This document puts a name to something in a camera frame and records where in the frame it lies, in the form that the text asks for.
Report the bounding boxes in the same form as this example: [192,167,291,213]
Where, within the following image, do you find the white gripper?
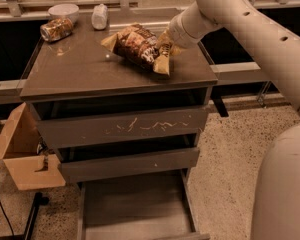
[156,12,210,56]

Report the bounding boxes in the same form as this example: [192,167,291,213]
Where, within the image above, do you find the brown chip bag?
[101,23,170,76]

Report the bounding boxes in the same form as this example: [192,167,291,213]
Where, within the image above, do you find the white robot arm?
[159,0,300,240]

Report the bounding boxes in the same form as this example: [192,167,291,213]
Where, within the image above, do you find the grey drawer cabinet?
[19,7,219,185]

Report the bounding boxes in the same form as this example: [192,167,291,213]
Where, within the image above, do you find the grey top drawer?
[31,99,207,149]

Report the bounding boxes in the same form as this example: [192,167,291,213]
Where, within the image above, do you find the grey middle drawer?
[59,134,200,183]

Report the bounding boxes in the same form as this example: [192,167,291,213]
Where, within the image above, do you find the grey open bottom drawer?
[76,170,210,240]

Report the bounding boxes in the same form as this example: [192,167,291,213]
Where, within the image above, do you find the white bowl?
[48,4,79,24]

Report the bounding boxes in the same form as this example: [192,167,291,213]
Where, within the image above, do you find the tipped drink can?
[40,18,73,42]

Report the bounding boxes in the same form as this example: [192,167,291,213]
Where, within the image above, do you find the cardboard box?
[0,103,66,190]

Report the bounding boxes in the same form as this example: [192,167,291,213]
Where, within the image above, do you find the black stand base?
[23,192,49,240]

